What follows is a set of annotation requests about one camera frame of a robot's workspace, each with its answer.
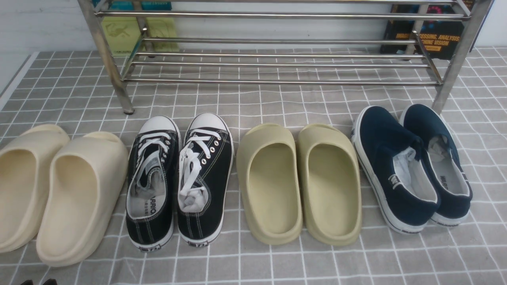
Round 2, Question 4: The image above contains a navy slip-on shoe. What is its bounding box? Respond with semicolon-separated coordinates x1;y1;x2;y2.
399;104;473;227
351;105;440;234

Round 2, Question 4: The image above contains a black image processing book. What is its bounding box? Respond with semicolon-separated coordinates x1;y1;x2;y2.
380;0;475;60

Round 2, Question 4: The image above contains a cream foam slipper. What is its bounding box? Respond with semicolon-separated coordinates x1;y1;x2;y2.
0;124;70;253
36;131;128;267

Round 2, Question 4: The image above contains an olive foam slipper right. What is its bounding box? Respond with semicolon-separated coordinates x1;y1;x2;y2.
297;124;362;247

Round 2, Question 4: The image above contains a green and teal book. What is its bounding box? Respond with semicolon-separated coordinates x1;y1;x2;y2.
101;0;179;57

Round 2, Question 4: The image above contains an olive foam slipper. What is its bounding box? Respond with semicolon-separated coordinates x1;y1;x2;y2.
236;124;303;245
297;124;362;247

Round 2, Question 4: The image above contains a black canvas sneaker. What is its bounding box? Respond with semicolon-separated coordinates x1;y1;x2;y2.
126;116;181;252
176;112;235;247

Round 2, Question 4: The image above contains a grey checked floor cloth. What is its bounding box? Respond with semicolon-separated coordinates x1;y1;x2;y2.
1;47;506;285

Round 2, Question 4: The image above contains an olive foam slipper left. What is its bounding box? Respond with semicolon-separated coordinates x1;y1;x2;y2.
236;124;303;245

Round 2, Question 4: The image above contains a cream foam slipper far left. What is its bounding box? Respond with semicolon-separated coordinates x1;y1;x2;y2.
0;124;70;253

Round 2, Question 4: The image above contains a black canvas sneaker right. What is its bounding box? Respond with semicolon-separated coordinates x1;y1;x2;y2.
176;112;235;247

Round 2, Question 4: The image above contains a stainless steel shoe rack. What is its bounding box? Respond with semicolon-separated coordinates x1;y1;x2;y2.
78;0;493;115

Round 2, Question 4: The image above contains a black canvas sneaker left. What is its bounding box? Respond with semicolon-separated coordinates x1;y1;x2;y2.
126;116;181;252

